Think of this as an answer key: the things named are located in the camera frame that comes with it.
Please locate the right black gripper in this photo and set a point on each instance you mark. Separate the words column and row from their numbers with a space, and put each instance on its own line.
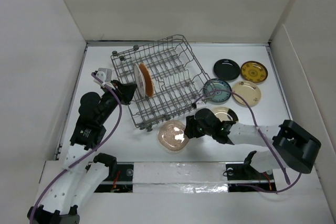
column 191, row 121

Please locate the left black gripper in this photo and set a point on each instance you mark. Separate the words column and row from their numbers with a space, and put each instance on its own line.
column 127, row 89

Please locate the white plate with red characters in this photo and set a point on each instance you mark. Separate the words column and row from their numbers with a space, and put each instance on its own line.
column 140, row 81

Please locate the brown translucent square plate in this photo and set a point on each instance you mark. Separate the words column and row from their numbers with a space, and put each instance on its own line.
column 171, row 136

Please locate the orange woven round plate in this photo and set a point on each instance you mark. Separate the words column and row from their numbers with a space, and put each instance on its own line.
column 149, row 85

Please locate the cream plate with gold centre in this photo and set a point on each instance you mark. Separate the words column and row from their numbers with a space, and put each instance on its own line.
column 225, row 114

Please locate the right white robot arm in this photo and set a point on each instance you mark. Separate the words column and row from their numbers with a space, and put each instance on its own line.
column 288, row 145

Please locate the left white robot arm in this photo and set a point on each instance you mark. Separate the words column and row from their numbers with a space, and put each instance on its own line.
column 84, row 168

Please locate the blue floral teal plate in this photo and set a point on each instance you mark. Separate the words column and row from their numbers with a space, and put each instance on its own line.
column 217, row 90

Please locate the cream plate with black print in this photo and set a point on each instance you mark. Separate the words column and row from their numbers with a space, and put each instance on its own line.
column 249, row 91

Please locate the black round plate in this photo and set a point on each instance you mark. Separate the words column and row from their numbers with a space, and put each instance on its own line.
column 226, row 69

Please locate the yellow and brown patterned plate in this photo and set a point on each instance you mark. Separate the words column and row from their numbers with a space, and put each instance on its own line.
column 254, row 71

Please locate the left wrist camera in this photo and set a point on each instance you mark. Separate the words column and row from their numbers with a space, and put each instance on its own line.
column 102, row 75

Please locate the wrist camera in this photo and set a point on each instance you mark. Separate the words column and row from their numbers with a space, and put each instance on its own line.
column 102, row 75
column 198, row 104

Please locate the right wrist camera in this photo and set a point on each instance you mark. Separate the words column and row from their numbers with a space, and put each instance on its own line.
column 198, row 104

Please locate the grey wire dish rack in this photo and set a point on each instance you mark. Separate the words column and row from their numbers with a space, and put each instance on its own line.
column 177, row 75

